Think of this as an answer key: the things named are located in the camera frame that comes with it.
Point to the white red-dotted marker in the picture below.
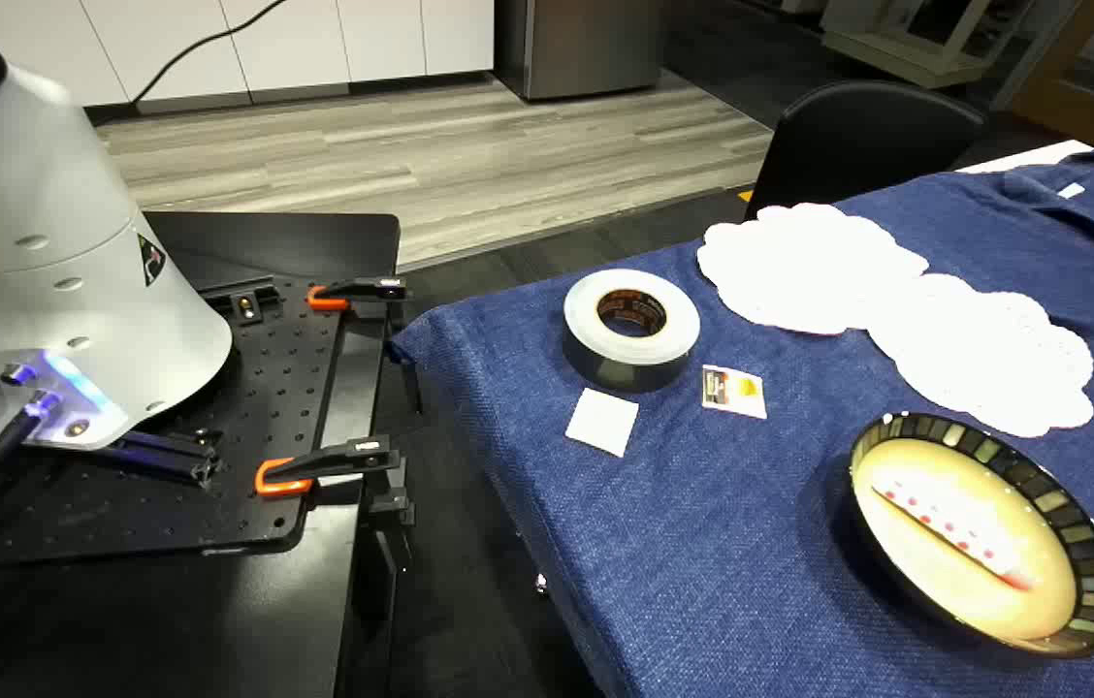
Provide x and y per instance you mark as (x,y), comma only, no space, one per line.
(993,559)

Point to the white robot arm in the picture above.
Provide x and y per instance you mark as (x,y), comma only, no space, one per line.
(99,326)

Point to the yellow bowl with dark rim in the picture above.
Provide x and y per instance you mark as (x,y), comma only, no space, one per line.
(993,490)

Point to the grey tape roll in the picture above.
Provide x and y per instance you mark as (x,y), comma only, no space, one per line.
(629,330)

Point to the white paper square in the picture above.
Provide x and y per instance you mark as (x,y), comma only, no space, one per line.
(603,419)

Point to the small picture card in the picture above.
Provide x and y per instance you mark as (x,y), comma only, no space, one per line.
(730,391)

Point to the blue tablecloth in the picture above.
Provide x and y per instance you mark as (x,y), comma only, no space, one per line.
(718,556)

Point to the white paper doily far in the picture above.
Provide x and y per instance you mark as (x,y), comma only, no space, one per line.
(808,268)

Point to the white paper doily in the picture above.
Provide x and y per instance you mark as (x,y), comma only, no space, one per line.
(808,268)
(986,354)

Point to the stainless steel appliance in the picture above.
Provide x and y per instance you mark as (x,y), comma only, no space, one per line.
(580,47)

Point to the black office chair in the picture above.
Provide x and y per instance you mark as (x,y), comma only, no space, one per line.
(857,137)

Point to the black perforated mounting board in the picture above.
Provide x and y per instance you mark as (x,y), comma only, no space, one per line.
(186,478)

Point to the white paper doily near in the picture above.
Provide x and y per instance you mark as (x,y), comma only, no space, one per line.
(986,354)

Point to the orange-handled clamp rear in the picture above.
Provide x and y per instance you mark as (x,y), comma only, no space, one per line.
(372,296)

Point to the orange-handled clamp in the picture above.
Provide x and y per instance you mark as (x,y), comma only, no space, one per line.
(360,469)
(372,296)

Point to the orange-handled clamp front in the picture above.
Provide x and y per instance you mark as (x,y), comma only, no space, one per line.
(360,469)

